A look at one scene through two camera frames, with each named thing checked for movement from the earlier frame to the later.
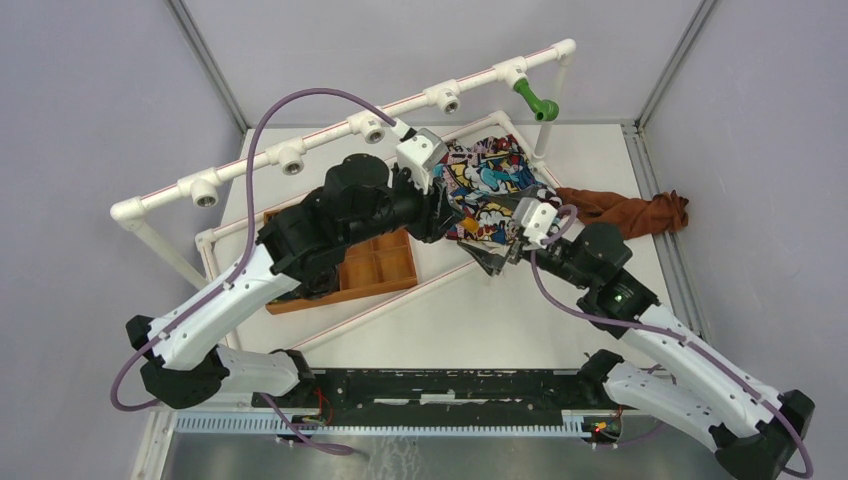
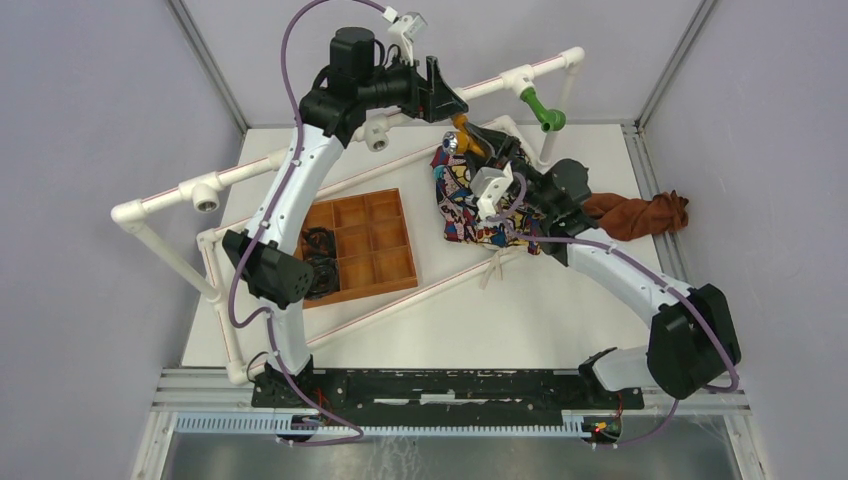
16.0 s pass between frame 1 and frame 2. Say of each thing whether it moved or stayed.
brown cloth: stayed
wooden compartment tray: stayed
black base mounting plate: stayed
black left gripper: moved
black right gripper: moved
